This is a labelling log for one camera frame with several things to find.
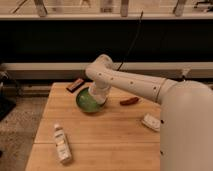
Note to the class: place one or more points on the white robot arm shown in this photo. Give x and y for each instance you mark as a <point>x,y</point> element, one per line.
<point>186,117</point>

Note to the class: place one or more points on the brown sausage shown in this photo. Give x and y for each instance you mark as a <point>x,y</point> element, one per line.
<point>129,101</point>

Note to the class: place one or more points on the green ceramic bowl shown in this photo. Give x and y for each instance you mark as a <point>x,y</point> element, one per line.
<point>86,102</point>

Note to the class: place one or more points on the white lotion bottle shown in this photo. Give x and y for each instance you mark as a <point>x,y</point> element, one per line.
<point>62,145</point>

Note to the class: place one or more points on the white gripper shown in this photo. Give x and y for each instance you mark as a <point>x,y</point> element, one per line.
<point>95,90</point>

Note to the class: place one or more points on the white rectangular box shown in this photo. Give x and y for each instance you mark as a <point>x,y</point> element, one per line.
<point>151,122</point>

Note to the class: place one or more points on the brown chocolate bar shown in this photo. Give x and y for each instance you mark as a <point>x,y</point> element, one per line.
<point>75,85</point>

